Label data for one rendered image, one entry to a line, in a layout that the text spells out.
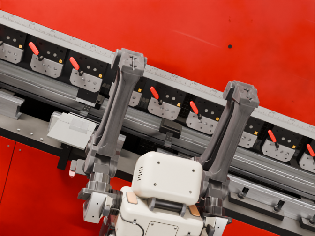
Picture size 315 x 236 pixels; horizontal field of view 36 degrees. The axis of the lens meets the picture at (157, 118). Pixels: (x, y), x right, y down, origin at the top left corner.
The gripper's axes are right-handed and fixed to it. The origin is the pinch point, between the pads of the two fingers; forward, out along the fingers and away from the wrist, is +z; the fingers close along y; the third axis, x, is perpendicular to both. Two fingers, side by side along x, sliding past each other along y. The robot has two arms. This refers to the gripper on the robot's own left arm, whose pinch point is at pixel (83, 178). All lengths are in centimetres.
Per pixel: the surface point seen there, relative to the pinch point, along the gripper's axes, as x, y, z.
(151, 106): -45, -27, -1
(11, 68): -81, 42, 42
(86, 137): -29.3, -1.2, 14.5
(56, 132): -28.1, 13.4, 13.9
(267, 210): -12, -99, 17
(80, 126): -37.8, 2.0, 18.6
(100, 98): -66, -7, 29
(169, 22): -66, -22, -37
